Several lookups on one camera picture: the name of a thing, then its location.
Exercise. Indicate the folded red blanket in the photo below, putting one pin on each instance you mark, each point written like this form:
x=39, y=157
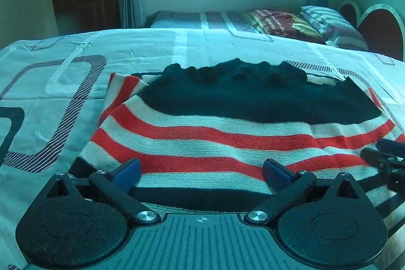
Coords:
x=284, y=25

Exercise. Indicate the striped pillow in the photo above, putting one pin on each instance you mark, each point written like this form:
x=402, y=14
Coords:
x=332, y=25

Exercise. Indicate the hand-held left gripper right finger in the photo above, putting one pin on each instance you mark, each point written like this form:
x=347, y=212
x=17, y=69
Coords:
x=278, y=175

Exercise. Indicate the striped mattress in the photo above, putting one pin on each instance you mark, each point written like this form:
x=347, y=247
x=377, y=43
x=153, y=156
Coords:
x=189, y=20

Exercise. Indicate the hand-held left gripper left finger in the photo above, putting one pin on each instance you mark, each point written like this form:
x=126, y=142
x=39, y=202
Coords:
x=126, y=176

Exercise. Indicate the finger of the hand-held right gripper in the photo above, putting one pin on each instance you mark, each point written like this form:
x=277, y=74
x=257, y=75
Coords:
x=392, y=148
x=390, y=170

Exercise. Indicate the scalloped red headboard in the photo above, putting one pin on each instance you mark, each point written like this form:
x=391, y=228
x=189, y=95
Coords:
x=379, y=29

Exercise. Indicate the striped knit sweater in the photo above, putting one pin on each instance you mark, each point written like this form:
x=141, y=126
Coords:
x=221, y=118

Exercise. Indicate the patterned bed sheet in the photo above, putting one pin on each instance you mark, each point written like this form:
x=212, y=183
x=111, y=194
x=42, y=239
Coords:
x=47, y=118

